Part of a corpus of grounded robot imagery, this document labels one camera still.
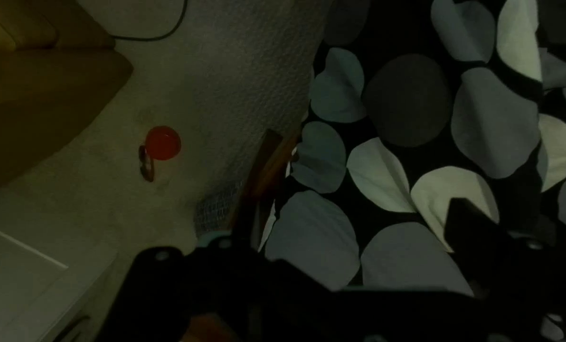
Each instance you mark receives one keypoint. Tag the small dark metal clip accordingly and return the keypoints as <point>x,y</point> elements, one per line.
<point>146,166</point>

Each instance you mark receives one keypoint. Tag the grey mesh fabric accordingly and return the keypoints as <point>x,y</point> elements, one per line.
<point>218,210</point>

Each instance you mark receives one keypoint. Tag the red ball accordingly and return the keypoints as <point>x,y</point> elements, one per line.
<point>161,144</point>

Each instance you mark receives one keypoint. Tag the black spotted comforter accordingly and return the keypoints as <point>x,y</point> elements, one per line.
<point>408,102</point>

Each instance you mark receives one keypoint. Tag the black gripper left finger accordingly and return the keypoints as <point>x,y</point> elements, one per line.
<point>232,298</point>

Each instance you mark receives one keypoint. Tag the mustard yellow armchair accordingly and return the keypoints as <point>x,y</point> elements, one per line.
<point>36,96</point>

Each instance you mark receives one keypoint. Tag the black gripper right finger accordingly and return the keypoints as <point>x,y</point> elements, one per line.
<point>492,260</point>

